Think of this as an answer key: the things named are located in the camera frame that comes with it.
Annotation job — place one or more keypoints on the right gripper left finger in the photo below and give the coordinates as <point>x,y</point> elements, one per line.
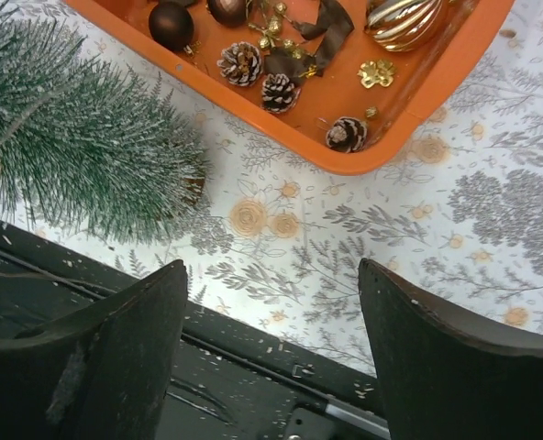
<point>98,373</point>

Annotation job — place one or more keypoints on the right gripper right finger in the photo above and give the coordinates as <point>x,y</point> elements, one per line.
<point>445,372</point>

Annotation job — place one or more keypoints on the small frosted christmas tree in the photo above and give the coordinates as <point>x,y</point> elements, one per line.
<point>84,142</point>

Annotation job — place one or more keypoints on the orange plastic tray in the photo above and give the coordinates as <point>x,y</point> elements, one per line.
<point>319,45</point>

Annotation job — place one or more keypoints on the brown bauble near tree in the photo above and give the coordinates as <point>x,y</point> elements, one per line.
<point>229,13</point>

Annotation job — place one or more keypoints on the floral patterned table mat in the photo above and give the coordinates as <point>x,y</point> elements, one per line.
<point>458,211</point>

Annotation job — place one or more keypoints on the frosted pine cone right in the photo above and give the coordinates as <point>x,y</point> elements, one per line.
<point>347,135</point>

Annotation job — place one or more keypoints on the frosted pine cone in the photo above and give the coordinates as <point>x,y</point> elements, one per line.
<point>279,93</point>
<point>347,135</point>
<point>240,64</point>

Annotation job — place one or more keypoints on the gold flower ornament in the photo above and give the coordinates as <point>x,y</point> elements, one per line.
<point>376,72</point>

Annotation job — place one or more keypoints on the frosted pine cone middle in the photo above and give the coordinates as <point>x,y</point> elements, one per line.
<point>279,93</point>

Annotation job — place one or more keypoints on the large gold striped bauble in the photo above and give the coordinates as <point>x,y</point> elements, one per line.
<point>405,25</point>

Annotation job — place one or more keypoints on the brown matte bauble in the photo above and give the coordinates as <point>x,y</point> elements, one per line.
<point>171,25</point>

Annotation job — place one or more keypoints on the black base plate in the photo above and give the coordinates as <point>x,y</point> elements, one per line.
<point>228,380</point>

